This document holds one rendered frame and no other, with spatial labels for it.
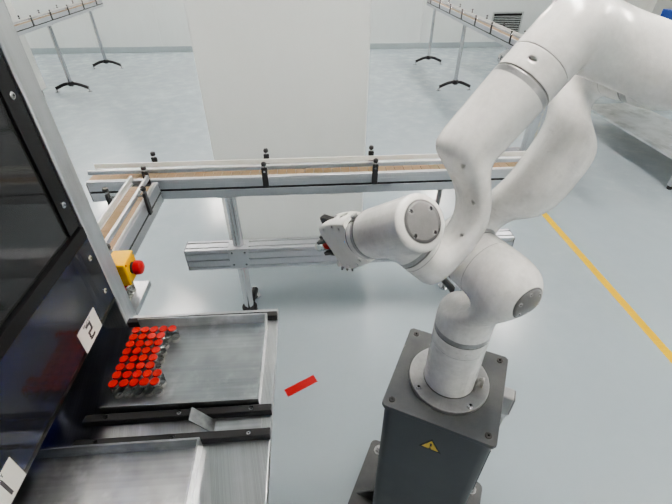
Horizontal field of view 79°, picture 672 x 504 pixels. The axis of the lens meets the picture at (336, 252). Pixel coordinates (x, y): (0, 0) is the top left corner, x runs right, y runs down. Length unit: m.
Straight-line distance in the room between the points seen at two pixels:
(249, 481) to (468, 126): 0.75
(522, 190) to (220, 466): 0.77
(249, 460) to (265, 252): 1.22
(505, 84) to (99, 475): 0.99
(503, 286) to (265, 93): 1.77
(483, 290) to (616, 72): 0.37
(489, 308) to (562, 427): 1.49
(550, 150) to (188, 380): 0.90
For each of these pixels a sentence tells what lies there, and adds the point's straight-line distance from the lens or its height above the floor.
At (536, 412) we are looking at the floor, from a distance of 2.21.
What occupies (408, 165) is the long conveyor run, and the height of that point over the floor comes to 0.93.
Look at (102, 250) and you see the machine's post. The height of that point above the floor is 1.12.
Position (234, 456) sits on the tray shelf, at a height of 0.88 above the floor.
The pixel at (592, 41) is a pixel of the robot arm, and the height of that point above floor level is 1.61.
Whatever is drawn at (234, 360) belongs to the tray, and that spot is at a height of 0.88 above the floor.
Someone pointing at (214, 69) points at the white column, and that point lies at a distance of 2.27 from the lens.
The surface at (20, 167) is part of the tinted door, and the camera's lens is 0.94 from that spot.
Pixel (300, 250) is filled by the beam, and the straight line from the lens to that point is 1.98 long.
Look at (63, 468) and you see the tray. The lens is 1.07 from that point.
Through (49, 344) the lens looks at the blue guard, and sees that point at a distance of 0.96.
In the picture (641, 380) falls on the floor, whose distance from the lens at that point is 2.58.
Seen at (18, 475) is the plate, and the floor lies 1.01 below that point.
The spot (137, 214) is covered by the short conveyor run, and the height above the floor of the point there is 0.93.
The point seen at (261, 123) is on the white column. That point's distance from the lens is 2.31.
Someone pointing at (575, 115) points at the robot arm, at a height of 1.49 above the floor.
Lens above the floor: 1.72
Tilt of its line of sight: 37 degrees down
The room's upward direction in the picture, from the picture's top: straight up
